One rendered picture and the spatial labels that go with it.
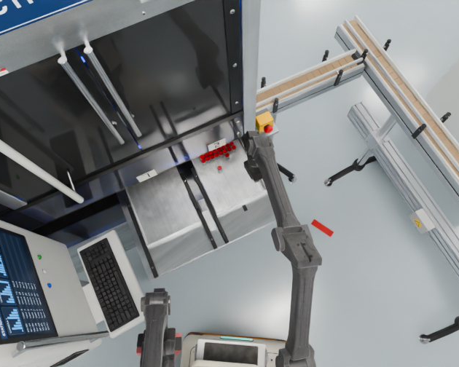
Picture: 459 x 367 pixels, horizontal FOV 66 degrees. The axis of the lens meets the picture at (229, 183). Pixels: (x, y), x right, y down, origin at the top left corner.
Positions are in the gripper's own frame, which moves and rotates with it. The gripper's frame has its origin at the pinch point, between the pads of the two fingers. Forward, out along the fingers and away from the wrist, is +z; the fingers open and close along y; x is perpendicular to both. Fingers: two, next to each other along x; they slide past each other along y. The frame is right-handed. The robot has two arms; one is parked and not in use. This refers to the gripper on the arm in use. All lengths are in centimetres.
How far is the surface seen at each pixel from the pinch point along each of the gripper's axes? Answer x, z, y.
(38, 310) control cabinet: 89, -14, -17
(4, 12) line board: 45, -89, 10
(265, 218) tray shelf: 1.5, 22.3, -8.2
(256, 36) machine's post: -11, -55, 16
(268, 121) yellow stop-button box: -18.6, 1.0, 25.4
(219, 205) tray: 17.6, 19.4, 6.4
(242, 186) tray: 3.6, 18.8, 10.2
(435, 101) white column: -143, 65, 31
